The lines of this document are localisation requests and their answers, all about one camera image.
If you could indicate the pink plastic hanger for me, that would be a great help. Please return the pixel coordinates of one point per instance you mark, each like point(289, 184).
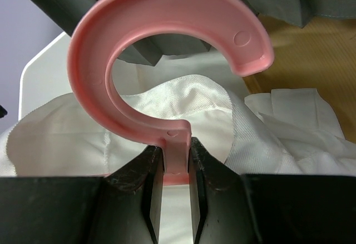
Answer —
point(110, 26)

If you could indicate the white pleated skirt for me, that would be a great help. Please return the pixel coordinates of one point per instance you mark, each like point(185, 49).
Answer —
point(283, 132)

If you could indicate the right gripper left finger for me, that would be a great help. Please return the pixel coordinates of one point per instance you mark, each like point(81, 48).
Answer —
point(123, 207)

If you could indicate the white plastic basket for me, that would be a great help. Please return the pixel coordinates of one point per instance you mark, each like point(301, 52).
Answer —
point(44, 77)

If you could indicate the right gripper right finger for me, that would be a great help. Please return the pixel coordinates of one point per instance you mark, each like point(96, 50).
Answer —
point(256, 208)

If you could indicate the wooden clothes rack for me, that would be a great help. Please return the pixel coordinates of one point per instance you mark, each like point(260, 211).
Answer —
point(321, 55)

